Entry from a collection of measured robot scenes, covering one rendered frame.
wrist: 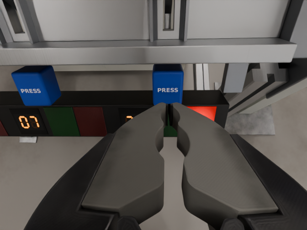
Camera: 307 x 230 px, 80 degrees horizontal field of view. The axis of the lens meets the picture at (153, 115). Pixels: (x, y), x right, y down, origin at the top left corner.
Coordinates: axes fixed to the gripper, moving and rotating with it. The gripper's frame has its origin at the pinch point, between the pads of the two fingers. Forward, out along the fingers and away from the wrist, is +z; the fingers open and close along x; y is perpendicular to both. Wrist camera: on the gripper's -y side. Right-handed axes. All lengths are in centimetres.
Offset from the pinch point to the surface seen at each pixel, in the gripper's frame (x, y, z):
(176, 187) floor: 6, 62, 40
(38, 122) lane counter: -13.3, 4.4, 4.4
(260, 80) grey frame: 10.8, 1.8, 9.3
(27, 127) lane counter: -14.7, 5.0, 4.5
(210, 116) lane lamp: 4.3, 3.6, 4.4
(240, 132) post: 35, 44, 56
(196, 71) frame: 10.2, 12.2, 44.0
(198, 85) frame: 10.7, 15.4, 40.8
